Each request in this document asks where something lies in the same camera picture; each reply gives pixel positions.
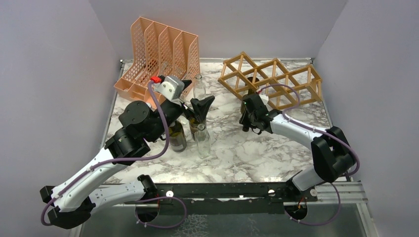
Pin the wooden wine rack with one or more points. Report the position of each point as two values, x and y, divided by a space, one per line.
241 75

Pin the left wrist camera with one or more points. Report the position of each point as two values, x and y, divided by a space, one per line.
168 86

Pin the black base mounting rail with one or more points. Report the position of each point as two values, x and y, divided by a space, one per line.
221 199

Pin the green wine bottle silver foil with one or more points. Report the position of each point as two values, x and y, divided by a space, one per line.
177 138

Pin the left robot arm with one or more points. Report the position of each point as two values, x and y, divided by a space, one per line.
143 136

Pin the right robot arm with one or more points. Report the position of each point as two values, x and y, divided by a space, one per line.
331 153

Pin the orange plastic file organizer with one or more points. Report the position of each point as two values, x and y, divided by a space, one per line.
158 49

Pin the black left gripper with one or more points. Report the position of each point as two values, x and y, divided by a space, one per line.
201 106

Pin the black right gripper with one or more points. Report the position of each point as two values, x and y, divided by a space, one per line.
244 120

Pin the clear glass bottle front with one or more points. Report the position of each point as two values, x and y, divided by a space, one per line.
202 138

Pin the clear square glass bottle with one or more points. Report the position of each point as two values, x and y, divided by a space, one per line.
199 90

